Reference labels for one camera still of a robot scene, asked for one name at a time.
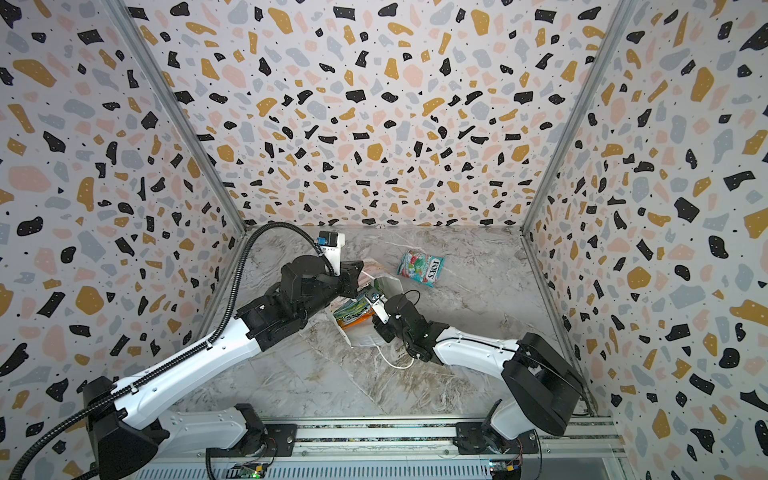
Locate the orange snack packet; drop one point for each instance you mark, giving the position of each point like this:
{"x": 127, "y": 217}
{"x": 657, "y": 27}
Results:
{"x": 349, "y": 322}

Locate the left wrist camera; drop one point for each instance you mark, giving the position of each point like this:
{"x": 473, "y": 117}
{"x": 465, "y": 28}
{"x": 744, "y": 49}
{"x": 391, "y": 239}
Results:
{"x": 331, "y": 244}

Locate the red green Fox's candy bag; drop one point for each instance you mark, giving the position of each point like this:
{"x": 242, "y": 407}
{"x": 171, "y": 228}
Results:
{"x": 421, "y": 267}

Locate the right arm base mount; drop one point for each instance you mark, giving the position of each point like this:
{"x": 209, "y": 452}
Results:
{"x": 476, "y": 438}

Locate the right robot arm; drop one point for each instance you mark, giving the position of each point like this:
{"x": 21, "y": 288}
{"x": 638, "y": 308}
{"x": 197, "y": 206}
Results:
{"x": 545, "y": 389}

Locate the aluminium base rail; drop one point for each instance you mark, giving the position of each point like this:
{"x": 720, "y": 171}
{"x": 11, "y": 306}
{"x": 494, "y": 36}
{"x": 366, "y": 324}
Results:
{"x": 409, "y": 448}

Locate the yellow green Fox's candy bag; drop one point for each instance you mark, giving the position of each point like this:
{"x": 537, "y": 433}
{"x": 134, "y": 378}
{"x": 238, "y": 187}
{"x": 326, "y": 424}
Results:
{"x": 352, "y": 309}

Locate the right corner aluminium post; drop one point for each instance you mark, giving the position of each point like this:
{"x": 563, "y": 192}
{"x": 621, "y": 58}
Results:
{"x": 616, "y": 26}

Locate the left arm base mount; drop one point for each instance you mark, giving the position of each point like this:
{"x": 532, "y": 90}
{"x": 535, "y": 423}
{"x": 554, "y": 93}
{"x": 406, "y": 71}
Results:
{"x": 274, "y": 440}

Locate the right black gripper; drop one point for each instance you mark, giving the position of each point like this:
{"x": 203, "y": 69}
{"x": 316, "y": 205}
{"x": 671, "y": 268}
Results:
{"x": 393, "y": 309}

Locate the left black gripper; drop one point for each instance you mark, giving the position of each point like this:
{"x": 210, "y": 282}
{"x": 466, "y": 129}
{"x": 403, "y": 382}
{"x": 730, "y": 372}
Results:
{"x": 350, "y": 276}

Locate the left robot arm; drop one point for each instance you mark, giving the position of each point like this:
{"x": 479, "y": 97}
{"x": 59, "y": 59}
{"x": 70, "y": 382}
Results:
{"x": 133, "y": 421}

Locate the corner aluminium post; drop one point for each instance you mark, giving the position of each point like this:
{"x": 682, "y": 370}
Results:
{"x": 616, "y": 26}
{"x": 121, "y": 18}

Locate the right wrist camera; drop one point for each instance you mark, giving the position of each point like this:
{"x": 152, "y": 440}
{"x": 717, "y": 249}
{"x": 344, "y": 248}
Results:
{"x": 377, "y": 309}

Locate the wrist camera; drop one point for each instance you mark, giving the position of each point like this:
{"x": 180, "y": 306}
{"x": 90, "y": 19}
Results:
{"x": 377, "y": 309}
{"x": 331, "y": 244}

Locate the left corner aluminium post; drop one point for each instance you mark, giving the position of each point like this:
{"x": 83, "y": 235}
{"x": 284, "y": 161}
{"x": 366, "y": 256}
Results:
{"x": 121, "y": 18}

